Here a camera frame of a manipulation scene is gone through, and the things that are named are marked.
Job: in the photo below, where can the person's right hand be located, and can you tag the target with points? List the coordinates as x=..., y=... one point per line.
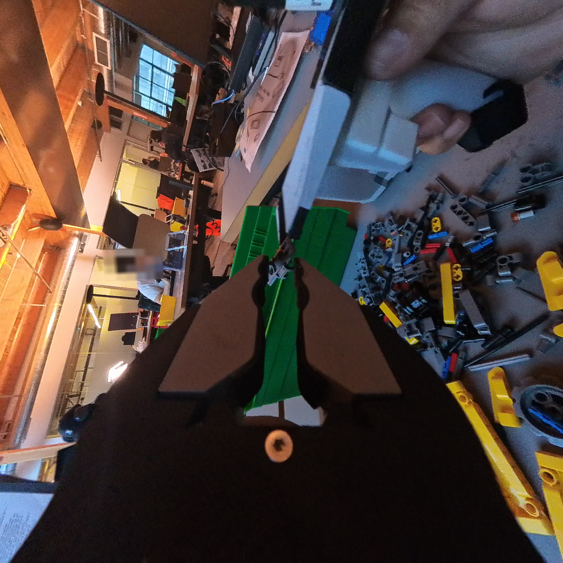
x=466, y=35

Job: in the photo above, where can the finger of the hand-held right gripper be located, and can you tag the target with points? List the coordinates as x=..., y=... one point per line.
x=352, y=186
x=318, y=149

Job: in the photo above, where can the wooden edged background table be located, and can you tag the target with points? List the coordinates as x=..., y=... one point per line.
x=255, y=189

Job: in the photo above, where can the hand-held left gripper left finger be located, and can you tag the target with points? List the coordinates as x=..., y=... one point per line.
x=207, y=347

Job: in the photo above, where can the small dark grey brick piece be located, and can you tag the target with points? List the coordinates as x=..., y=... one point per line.
x=280, y=271

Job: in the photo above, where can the small yellow brick piece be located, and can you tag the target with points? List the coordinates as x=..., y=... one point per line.
x=391, y=315

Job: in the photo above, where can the green plastic bin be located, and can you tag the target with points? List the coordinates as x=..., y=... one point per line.
x=281, y=352

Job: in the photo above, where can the grey desk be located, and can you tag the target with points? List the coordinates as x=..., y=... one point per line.
x=413, y=186

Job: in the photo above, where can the wooden document stand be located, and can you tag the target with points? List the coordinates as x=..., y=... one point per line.
x=35, y=450

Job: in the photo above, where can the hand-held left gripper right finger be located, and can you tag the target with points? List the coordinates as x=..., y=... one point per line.
x=352, y=347

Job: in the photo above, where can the yellow pointed brick piece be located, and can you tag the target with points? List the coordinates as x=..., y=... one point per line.
x=552, y=281

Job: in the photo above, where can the yellow brick beam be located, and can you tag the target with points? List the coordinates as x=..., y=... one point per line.
x=449, y=295

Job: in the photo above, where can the pile of grey brick parts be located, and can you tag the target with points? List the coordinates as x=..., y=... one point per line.
x=413, y=264

